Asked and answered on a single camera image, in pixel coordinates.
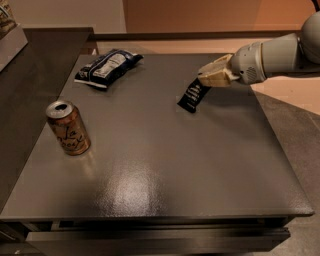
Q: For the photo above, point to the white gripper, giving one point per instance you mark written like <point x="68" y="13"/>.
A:
<point x="246" y="64"/>

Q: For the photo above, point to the black rxbar chocolate wrapper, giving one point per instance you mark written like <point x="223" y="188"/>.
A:
<point x="193" y="95"/>

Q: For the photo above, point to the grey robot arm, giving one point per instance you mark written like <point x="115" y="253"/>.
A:
<point x="289" y="55"/>

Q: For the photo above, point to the dark blue chip bag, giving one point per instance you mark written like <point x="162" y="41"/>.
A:
<point x="107" y="68"/>

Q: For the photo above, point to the orange LaCroix soda can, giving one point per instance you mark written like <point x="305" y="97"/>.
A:
<point x="65" y="121"/>

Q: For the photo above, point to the dark drawer front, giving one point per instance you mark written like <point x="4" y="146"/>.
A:
<point x="157" y="241"/>

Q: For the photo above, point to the white box with snacks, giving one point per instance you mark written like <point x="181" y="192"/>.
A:
<point x="12" y="36"/>

